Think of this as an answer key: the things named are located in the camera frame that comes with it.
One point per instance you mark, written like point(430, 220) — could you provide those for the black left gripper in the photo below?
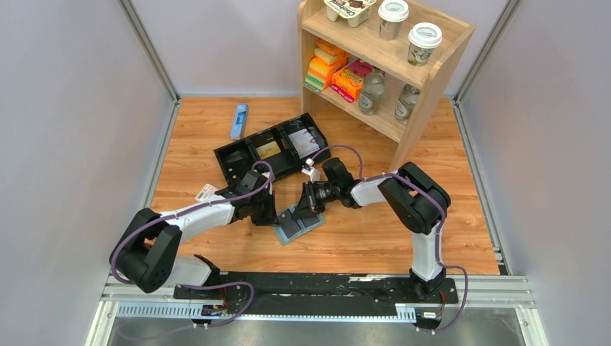
point(270, 218)

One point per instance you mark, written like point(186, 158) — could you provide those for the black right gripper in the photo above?
point(308, 202)

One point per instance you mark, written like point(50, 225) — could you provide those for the teal leather card holder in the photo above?
point(287, 229)

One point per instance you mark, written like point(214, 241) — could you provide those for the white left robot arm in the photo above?
point(147, 253)

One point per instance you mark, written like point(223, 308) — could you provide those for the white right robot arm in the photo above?
point(417, 200)

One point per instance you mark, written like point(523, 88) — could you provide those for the gold card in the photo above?
point(268, 149)

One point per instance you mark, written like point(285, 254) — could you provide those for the silver VIP card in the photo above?
point(304, 143)

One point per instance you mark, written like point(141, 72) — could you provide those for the black three-compartment tray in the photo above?
point(285, 147)

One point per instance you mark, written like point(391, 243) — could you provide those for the blue rectangular box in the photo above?
point(239, 122)

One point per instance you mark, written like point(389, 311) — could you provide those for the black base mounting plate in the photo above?
point(326, 294)

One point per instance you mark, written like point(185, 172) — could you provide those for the orange snack box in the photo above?
point(347, 81)

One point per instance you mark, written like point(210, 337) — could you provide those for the glass bottle left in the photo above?
point(372, 92)

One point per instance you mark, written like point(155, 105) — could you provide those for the glass bottle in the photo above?
point(406, 103)
point(372, 92)

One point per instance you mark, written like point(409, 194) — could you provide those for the glass bottle right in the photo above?
point(406, 103)

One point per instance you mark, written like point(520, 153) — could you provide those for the stacked colourful sponges pack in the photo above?
point(328, 59)

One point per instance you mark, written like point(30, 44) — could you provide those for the chocolate pudding cup pack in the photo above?
point(354, 11)

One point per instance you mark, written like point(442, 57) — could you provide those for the paper coffee cup right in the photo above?
point(424, 37)

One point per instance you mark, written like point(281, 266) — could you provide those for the paper coffee cup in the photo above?
point(392, 14)
point(424, 37)

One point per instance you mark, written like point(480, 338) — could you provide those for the paper coffee cup left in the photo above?
point(392, 14)

